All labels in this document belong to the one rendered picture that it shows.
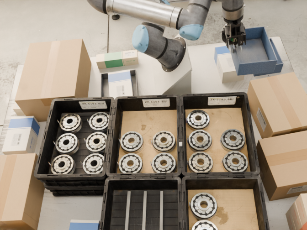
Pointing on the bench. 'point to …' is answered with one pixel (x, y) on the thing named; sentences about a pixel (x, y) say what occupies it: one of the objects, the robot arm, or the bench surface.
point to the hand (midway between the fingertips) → (234, 49)
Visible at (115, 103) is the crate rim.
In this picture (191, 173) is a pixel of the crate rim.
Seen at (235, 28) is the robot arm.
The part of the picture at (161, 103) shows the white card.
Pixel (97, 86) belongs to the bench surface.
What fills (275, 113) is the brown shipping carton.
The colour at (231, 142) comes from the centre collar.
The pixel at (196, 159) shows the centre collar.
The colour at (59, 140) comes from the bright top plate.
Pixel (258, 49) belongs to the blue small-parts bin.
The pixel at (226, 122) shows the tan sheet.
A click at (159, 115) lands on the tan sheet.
